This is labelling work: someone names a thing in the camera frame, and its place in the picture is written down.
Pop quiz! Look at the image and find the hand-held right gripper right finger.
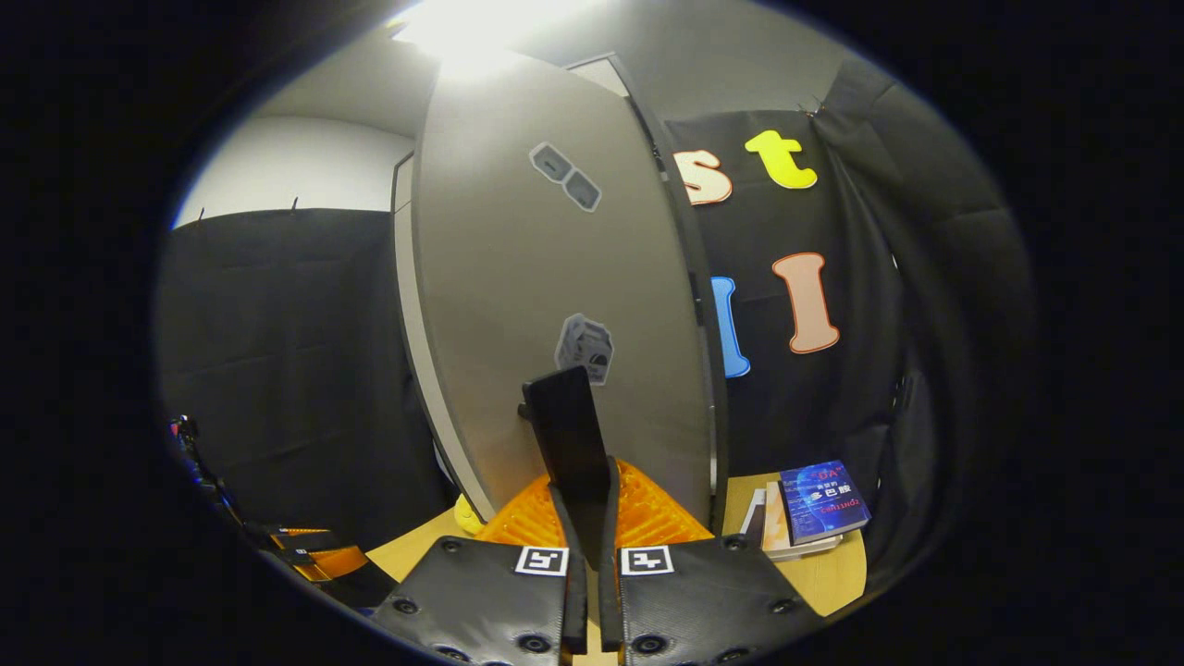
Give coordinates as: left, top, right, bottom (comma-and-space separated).
599, 455, 824, 666

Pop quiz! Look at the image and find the white book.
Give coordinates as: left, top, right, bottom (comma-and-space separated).
740, 487, 770, 547

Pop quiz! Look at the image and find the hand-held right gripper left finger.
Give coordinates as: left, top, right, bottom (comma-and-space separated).
370, 474, 589, 666

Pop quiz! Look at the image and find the beige double-door shoe cabinet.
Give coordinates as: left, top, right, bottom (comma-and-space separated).
564, 52, 732, 539

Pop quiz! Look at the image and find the blue book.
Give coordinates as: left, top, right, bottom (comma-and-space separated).
779, 460, 872, 547

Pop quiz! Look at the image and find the black door handle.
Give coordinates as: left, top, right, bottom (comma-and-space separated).
521, 365, 617, 506

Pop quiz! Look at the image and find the ceiling light panel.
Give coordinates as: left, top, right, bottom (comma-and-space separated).
388, 0, 611, 58

